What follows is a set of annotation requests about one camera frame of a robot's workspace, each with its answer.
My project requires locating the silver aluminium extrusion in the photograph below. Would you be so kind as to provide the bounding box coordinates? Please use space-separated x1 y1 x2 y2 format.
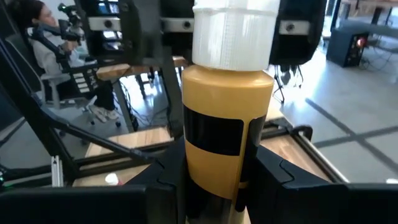
51 155 65 187

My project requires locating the background work table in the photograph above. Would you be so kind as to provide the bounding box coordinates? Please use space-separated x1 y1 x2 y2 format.
323 0 398 41

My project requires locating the white office chair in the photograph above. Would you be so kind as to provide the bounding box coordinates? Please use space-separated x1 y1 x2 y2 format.
39 70 122 130

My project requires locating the wooden side table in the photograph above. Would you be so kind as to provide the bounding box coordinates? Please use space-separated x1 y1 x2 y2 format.
96 55 193 131

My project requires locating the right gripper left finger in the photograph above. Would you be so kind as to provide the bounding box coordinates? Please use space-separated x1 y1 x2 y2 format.
126 136 187 224

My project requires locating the person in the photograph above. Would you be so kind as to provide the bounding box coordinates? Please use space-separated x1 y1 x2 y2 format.
6 0 121 124

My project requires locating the yellow paint bottle black label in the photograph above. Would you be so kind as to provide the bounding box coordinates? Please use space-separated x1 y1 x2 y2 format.
181 0 280 224

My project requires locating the black electronics box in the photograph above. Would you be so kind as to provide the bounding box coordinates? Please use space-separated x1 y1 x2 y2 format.
325 27 370 68

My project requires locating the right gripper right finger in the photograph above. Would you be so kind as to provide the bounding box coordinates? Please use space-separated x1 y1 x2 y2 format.
247 114 349 224

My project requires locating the black slotted cabinet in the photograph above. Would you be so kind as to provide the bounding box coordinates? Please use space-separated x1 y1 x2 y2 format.
70 65 98 96

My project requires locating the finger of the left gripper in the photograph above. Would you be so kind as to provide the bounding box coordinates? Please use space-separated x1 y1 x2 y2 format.
119 0 163 66

